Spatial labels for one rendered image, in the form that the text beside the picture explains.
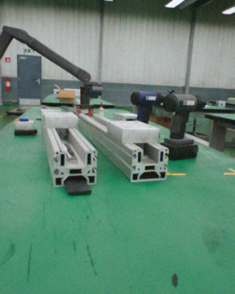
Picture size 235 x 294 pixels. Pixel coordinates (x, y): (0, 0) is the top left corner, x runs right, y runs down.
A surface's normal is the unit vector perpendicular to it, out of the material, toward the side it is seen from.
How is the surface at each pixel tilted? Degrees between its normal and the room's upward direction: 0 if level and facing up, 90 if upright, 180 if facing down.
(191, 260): 0
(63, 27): 90
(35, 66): 90
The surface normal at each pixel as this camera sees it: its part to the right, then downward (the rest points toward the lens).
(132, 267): 0.05, -0.98
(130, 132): 0.30, 0.19
